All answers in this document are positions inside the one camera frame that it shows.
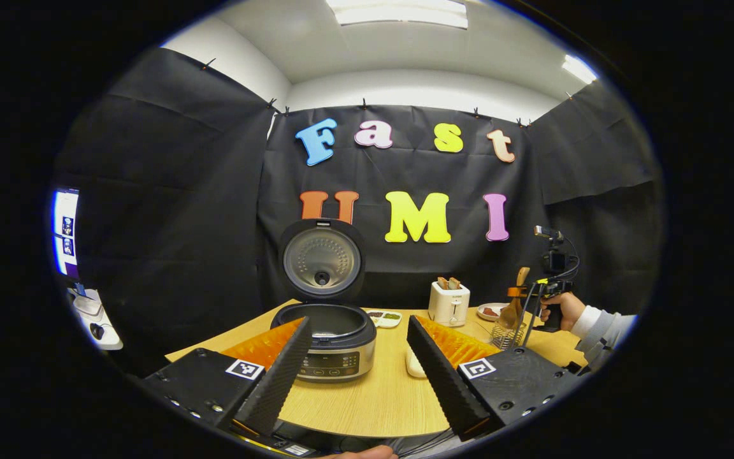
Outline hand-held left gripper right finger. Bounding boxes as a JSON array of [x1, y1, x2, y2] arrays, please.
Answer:
[[407, 314, 587, 442]]

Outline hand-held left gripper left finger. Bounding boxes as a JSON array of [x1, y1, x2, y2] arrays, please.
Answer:
[[141, 317, 313, 437]]

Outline wooden spoon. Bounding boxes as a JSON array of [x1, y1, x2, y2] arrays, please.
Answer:
[[500, 266, 531, 331]]

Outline clear container of white rice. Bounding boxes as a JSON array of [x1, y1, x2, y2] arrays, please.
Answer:
[[405, 347, 429, 379]]

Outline metal wire chopstick holder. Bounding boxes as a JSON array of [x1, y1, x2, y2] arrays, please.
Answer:
[[491, 317, 528, 351]]

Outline dark grey rice cooker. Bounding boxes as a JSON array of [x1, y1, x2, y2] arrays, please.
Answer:
[[270, 218, 377, 383]]

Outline white toaster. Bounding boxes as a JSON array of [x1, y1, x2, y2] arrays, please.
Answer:
[[429, 277, 471, 327]]

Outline white divided condiment dish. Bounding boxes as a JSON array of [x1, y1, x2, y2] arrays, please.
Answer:
[[366, 309, 403, 329]]

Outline black backdrop cloth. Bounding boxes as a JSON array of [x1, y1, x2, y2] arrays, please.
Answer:
[[52, 48, 661, 377]]

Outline white side desk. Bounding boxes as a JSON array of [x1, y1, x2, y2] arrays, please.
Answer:
[[66, 287, 124, 351]]

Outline small ceiling light panel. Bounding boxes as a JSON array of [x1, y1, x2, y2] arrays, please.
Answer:
[[561, 54, 598, 85]]

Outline computer monitor screen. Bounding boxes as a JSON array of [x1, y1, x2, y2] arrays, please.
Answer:
[[53, 189, 81, 281]]

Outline large ceiling light panel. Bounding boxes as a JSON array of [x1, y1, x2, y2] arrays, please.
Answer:
[[326, 0, 470, 30]]

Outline black cable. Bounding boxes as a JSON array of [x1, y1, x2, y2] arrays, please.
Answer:
[[398, 427, 458, 457]]

